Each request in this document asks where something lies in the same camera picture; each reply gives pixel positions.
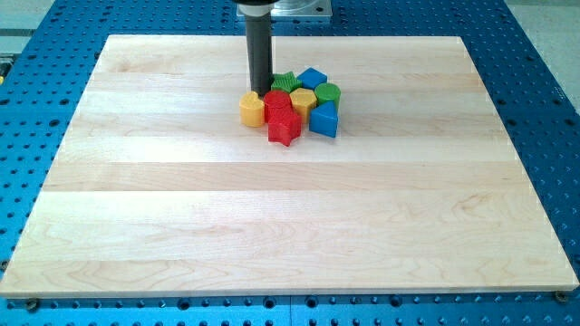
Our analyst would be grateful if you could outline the red cylinder block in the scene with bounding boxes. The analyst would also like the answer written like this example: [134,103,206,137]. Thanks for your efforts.
[263,90,292,122]

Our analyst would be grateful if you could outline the light wooden board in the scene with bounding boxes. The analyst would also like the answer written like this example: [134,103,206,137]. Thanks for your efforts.
[1,34,578,298]

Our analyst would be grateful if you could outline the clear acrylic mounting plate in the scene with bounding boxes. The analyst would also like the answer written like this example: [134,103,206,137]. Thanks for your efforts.
[234,0,333,22]

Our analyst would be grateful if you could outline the blue cube block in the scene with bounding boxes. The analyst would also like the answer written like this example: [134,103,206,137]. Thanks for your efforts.
[297,67,327,90]

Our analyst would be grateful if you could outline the green cylinder block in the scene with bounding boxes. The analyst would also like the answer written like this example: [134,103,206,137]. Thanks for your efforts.
[314,82,342,110]

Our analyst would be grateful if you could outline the blue triangle block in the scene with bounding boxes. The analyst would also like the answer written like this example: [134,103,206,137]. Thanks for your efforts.
[309,101,339,138]

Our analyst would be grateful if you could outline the yellow hexagon block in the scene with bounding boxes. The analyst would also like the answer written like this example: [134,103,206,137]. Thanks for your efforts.
[290,88,317,124]

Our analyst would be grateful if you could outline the red star block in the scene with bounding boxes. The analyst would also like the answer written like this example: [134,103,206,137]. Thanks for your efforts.
[268,110,302,147]

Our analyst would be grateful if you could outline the green star block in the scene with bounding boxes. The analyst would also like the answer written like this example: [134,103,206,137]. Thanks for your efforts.
[271,72,302,93]

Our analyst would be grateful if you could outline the yellow heart block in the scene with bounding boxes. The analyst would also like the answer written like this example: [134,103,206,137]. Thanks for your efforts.
[238,91,265,128]

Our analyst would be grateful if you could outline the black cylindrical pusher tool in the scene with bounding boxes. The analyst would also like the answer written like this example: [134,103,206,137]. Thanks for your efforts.
[236,0,276,96]

